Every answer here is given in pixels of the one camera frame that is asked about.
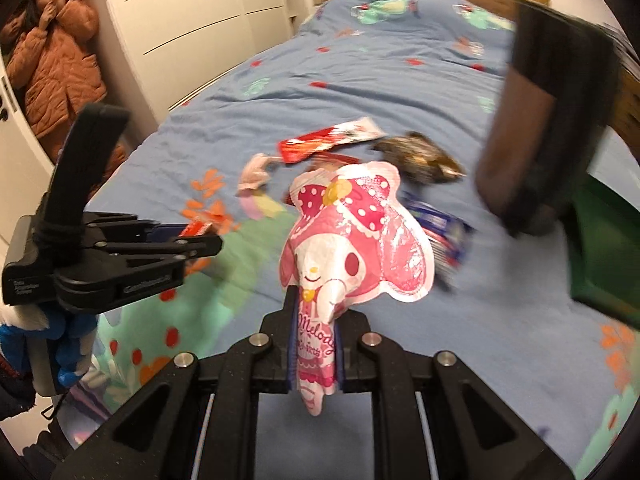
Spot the pink My Melody snack pack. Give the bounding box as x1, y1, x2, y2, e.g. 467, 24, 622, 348
279, 162, 435, 416

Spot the small pink striped snack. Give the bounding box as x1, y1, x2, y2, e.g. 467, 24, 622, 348
236, 153, 282, 194

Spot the blue white snack pack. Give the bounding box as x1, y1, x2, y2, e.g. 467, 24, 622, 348
400, 192, 475, 290

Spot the brown gold snack bag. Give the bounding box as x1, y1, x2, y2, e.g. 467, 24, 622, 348
372, 131, 466, 185

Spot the red and white snack stick pack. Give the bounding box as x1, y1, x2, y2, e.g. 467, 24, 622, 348
278, 117, 386, 165

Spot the blue white gloved left hand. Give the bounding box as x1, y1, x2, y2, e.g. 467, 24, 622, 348
1, 304, 98, 396

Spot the person in orange jacket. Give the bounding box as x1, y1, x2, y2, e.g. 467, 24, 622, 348
0, 0, 129, 196

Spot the white wardrobe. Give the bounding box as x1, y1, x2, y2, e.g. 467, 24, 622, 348
87, 0, 292, 145

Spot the green tray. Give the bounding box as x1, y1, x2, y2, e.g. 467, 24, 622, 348
561, 176, 640, 328

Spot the blue patterned bed cover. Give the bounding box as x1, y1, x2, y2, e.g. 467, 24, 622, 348
60, 0, 640, 480

